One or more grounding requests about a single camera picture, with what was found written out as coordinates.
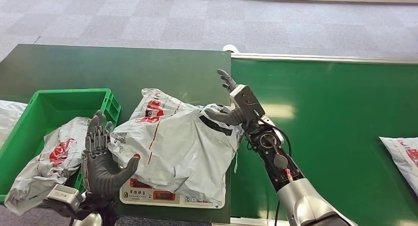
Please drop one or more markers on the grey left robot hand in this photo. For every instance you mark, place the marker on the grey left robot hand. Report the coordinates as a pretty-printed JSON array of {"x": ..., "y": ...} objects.
[{"x": 98, "y": 172}]

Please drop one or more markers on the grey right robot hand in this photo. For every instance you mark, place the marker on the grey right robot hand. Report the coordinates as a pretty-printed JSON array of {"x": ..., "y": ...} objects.
[{"x": 225, "y": 116}]

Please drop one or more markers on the large grey mailer package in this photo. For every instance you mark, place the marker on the large grey mailer package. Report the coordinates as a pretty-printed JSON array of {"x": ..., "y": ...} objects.
[{"x": 183, "y": 152}]

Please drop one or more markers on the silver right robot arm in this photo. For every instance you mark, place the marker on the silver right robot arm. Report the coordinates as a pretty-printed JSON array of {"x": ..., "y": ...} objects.
[{"x": 300, "y": 201}]

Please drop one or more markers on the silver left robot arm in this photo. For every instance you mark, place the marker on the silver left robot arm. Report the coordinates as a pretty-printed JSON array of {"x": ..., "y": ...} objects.
[{"x": 94, "y": 214}]

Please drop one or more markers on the white conveyor roller end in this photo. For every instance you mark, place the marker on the white conveyor roller end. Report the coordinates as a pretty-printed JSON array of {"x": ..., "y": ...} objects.
[{"x": 230, "y": 48}]

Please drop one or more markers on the green conveyor belt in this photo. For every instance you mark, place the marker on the green conveyor belt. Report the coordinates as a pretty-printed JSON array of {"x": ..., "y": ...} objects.
[{"x": 343, "y": 120}]

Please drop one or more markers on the flat grey mailer package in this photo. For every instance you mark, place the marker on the flat grey mailer package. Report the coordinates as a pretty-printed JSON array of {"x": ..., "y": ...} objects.
[{"x": 403, "y": 156}]

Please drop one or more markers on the crumpled grey mailer bag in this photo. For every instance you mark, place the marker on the crumpled grey mailer bag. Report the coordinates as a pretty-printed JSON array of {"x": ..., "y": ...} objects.
[{"x": 55, "y": 159}]

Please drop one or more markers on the electronic scale with steel tray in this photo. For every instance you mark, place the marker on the electronic scale with steel tray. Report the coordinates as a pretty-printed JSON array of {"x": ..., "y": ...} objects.
[{"x": 163, "y": 196}]

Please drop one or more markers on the green plastic crate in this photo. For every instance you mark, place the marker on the green plastic crate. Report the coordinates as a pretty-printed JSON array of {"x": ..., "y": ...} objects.
[{"x": 55, "y": 103}]

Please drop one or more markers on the plain grey plastic bag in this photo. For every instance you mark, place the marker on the plain grey plastic bag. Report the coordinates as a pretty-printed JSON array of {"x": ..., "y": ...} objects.
[{"x": 8, "y": 117}]

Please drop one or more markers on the metal conveyor edge rail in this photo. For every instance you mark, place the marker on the metal conveyor edge rail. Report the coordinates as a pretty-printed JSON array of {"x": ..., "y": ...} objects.
[{"x": 248, "y": 222}]

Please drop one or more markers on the metal conveyor side rail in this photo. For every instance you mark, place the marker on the metal conveyor side rail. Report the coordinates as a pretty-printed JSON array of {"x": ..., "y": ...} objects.
[{"x": 326, "y": 58}]

